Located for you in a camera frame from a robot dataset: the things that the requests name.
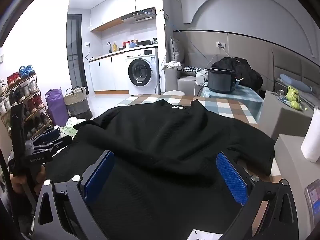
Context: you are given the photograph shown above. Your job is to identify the white crumpled cloth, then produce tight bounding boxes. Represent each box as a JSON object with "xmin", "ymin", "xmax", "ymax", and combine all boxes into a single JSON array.
[{"xmin": 195, "ymin": 69, "xmax": 209, "ymax": 85}]

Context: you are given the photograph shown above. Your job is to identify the white wall cabinets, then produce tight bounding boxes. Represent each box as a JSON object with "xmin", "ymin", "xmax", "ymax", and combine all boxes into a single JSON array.
[{"xmin": 90, "ymin": 0, "xmax": 155, "ymax": 32}]

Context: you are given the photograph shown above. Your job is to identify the white washing machine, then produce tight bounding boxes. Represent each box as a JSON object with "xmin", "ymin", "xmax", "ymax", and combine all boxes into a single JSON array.
[{"xmin": 124, "ymin": 47, "xmax": 160, "ymax": 95}]

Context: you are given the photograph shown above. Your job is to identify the woven basket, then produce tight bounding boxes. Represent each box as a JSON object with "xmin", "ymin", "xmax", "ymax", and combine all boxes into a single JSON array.
[{"xmin": 63, "ymin": 86, "xmax": 93, "ymax": 120}]

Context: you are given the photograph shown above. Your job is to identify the smartphone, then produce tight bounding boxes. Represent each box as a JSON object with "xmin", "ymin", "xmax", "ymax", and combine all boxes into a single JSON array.
[{"xmin": 304, "ymin": 179, "xmax": 320, "ymax": 228}]

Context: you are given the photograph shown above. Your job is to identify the blue pillow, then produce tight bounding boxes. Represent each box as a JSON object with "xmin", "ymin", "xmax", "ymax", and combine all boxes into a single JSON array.
[{"xmin": 279, "ymin": 74, "xmax": 313, "ymax": 92}]

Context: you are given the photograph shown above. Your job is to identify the dark glass door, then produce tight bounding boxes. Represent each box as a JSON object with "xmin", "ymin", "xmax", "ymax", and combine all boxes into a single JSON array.
[{"xmin": 66, "ymin": 14, "xmax": 88, "ymax": 95}]

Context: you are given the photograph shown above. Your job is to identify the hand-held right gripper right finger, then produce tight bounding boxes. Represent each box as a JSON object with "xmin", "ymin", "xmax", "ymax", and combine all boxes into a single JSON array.
[{"xmin": 215, "ymin": 151, "xmax": 299, "ymax": 240}]

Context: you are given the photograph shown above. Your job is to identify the grey sofa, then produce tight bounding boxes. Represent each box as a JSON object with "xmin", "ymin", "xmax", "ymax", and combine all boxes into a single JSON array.
[{"xmin": 164, "ymin": 37, "xmax": 210, "ymax": 97}]

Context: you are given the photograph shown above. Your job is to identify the white base cabinets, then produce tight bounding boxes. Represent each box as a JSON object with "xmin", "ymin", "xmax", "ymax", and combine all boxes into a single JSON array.
[{"xmin": 89, "ymin": 54, "xmax": 129, "ymax": 94}]

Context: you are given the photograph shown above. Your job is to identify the white plastic bag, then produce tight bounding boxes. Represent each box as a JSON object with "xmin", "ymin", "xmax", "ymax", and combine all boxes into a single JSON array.
[{"xmin": 65, "ymin": 117, "xmax": 87, "ymax": 137}]

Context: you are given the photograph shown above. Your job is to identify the checked brown blue tablecloth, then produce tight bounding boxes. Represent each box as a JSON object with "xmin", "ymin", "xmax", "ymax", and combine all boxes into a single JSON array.
[{"xmin": 110, "ymin": 94, "xmax": 280, "ymax": 235}]

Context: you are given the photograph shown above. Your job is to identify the white paper sheet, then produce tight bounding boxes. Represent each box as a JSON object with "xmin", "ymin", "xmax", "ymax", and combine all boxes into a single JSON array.
[{"xmin": 187, "ymin": 229, "xmax": 222, "ymax": 240}]

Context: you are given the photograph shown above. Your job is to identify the grey cushion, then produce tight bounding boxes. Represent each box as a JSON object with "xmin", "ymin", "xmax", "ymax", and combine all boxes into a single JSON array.
[{"xmin": 169, "ymin": 37, "xmax": 185, "ymax": 65}]

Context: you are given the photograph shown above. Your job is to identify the purple bag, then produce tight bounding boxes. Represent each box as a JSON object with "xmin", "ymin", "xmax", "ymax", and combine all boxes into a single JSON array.
[{"xmin": 45, "ymin": 89, "xmax": 69, "ymax": 127}]

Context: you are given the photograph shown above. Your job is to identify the light blue covered table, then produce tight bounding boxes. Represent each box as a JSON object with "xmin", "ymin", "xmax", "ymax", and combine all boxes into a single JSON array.
[{"xmin": 200, "ymin": 84, "xmax": 264, "ymax": 124}]

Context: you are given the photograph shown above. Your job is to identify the shoe rack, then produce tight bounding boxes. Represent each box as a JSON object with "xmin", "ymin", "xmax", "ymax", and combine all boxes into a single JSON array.
[{"xmin": 0, "ymin": 65, "xmax": 53, "ymax": 137}]

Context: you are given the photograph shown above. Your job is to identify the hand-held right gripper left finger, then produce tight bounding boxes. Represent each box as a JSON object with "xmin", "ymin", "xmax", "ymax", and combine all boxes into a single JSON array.
[{"xmin": 32, "ymin": 150, "xmax": 115, "ymax": 240}]

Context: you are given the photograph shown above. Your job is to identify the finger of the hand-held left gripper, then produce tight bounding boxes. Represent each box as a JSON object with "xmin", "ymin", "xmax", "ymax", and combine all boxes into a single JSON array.
[
  {"xmin": 26, "ymin": 129, "xmax": 63, "ymax": 147},
  {"xmin": 25, "ymin": 135, "xmax": 73, "ymax": 157}
]

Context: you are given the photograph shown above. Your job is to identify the red shoes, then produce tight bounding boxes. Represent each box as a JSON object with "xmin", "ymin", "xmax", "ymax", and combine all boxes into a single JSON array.
[{"xmin": 7, "ymin": 72, "xmax": 22, "ymax": 85}]

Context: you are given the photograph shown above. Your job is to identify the black bag on sofa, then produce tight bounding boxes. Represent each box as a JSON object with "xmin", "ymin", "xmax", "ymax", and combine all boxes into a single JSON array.
[{"xmin": 212, "ymin": 57, "xmax": 263, "ymax": 89}]

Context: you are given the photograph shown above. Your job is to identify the person's left hand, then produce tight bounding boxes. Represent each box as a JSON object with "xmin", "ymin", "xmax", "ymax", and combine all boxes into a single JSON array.
[{"xmin": 11, "ymin": 164, "xmax": 47, "ymax": 196}]

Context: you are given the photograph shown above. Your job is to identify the paper towel roll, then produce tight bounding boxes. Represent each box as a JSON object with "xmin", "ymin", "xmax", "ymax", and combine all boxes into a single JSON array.
[{"xmin": 300, "ymin": 106, "xmax": 320, "ymax": 163}]

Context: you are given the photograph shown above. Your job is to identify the blue shoes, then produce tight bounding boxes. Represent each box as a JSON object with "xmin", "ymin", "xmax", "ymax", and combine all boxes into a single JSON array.
[{"xmin": 19, "ymin": 65, "xmax": 35, "ymax": 79}]

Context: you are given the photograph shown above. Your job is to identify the black rice cooker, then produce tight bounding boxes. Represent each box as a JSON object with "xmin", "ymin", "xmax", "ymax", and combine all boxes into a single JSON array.
[{"xmin": 207, "ymin": 67, "xmax": 237, "ymax": 93}]

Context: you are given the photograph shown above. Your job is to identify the range hood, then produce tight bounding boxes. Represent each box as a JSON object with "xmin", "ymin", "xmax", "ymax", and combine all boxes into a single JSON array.
[{"xmin": 121, "ymin": 11, "xmax": 154, "ymax": 23}]

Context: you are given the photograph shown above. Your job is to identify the black knit sweater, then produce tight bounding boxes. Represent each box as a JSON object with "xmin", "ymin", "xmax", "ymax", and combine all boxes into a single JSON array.
[{"xmin": 44, "ymin": 99, "xmax": 275, "ymax": 240}]

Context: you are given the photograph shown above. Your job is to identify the green teapot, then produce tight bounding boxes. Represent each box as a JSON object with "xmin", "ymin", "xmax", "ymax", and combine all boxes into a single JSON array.
[{"xmin": 287, "ymin": 85, "xmax": 302, "ymax": 102}]

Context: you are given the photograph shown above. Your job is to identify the houndstooth pillow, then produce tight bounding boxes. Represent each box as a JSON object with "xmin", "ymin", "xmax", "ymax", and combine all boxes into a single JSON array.
[{"xmin": 180, "ymin": 66, "xmax": 204, "ymax": 73}]

